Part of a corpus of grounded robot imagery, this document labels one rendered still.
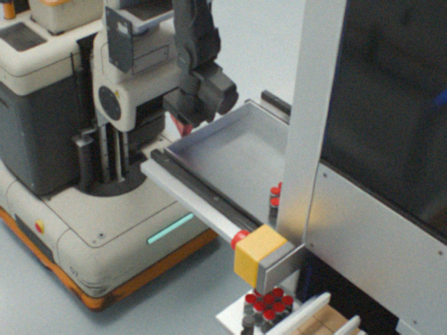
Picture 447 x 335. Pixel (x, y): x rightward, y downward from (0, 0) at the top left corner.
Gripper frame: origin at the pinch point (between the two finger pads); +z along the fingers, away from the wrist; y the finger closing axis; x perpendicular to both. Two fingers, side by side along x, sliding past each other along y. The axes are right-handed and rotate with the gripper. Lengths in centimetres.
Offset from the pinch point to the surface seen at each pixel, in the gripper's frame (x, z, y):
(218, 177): -1.7, 0.9, 13.0
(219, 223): -10.6, -0.6, 22.7
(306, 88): -13, -46, 33
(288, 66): 147, 106, -74
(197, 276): 27, 94, -8
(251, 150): 10.0, 1.2, 11.4
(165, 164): -8.4, 1.1, 3.5
